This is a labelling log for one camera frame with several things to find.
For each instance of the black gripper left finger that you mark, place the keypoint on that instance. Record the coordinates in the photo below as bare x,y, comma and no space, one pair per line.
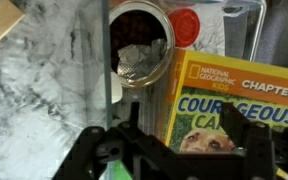
134,113

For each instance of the small red cup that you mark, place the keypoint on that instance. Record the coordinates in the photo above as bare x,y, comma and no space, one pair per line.
184,27

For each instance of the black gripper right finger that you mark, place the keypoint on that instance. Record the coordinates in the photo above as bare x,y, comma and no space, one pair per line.
232,120

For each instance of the open jar with dark contents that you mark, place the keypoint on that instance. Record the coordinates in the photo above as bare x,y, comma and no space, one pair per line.
139,43

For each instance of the clear plastic storage container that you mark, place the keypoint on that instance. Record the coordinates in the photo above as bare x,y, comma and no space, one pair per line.
244,30

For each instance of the white round jar lid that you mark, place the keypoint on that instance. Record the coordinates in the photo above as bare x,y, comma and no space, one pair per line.
115,90

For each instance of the yellow dog cover book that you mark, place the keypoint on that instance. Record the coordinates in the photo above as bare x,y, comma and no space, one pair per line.
244,83

